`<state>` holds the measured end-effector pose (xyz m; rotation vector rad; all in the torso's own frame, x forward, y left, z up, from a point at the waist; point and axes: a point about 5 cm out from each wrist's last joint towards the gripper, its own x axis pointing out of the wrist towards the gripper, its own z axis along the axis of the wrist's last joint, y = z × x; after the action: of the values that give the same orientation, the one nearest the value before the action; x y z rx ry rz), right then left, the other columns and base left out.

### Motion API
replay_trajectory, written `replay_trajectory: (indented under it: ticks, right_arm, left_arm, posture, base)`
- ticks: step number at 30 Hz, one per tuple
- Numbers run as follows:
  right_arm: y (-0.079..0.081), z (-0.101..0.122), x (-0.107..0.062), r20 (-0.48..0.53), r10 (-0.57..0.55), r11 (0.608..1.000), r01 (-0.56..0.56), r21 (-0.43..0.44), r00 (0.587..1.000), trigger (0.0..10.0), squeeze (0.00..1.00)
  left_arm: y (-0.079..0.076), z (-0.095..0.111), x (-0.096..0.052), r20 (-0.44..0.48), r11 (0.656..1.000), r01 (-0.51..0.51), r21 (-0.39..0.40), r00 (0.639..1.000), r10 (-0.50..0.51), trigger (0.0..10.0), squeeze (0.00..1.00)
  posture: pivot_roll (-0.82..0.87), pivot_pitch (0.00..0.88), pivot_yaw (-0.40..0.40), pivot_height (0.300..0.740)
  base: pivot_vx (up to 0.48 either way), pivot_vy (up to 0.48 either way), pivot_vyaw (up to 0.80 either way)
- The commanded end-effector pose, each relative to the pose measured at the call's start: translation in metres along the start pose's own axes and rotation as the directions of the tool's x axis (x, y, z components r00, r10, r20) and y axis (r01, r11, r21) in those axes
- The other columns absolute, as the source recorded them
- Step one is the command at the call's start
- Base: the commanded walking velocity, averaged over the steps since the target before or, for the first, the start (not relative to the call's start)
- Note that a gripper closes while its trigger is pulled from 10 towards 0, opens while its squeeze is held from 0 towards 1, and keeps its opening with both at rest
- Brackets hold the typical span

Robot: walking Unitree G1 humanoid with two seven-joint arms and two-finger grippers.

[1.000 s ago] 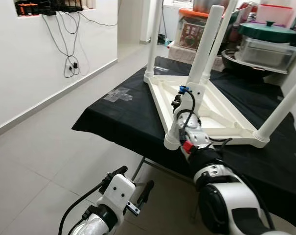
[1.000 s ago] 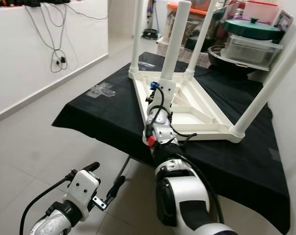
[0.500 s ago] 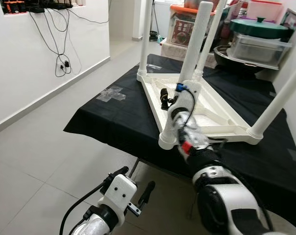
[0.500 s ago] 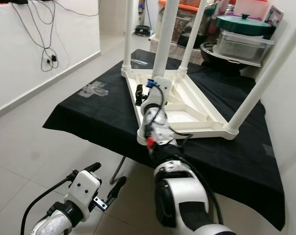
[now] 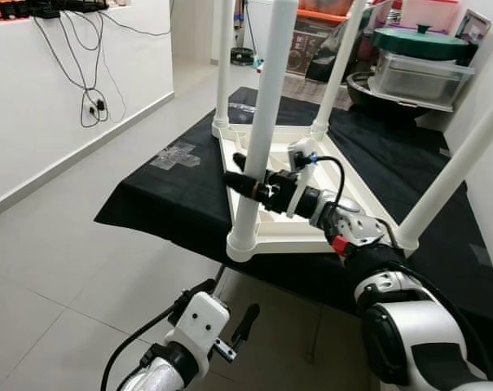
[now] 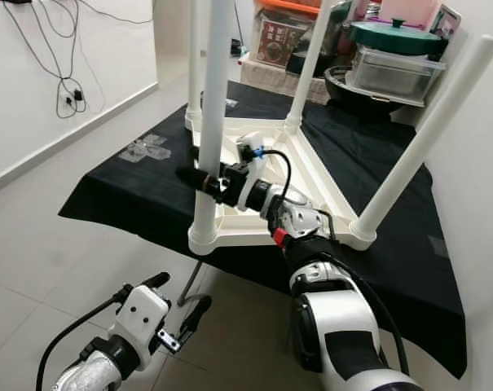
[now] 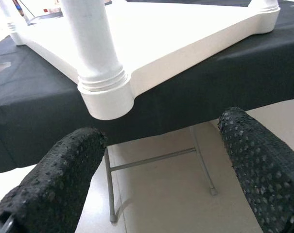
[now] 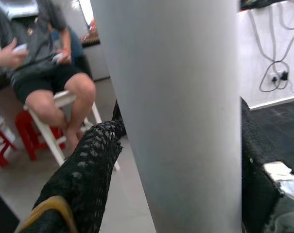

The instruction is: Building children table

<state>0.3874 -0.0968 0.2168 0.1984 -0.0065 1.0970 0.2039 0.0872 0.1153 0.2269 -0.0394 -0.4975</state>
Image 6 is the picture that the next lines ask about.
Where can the grey metal table leg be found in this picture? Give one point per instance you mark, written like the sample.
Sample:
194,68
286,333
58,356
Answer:
188,287

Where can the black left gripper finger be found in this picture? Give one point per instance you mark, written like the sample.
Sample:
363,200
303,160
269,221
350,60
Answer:
197,314
150,281

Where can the stainless steel container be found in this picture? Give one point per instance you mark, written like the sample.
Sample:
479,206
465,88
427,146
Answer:
397,75

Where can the floral cloth covered stand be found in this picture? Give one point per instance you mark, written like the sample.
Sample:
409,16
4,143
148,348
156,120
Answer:
258,75

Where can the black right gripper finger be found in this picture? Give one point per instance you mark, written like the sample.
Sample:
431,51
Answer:
195,180

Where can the black tablecloth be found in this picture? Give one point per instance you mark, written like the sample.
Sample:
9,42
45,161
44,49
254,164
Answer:
140,204

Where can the green pot lid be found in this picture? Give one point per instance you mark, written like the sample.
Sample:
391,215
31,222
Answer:
397,37

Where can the black power adapter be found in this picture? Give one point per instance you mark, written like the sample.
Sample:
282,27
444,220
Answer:
77,96

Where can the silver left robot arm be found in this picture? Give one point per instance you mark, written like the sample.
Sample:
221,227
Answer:
99,371

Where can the black power strip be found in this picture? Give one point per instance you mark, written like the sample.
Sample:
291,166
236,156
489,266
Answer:
18,2

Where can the clear tape patch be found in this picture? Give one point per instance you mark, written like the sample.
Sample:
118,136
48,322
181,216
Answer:
439,246
147,148

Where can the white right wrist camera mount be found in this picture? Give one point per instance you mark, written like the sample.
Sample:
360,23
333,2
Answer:
250,147

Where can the white ribbed plastic tabletop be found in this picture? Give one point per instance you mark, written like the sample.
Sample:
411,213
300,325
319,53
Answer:
327,175

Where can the black wok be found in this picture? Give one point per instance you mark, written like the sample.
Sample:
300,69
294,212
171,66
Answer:
360,99

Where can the black bag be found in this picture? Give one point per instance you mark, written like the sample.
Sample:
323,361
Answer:
329,57

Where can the dark printed carton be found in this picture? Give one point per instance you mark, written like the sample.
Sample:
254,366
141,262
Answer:
446,20

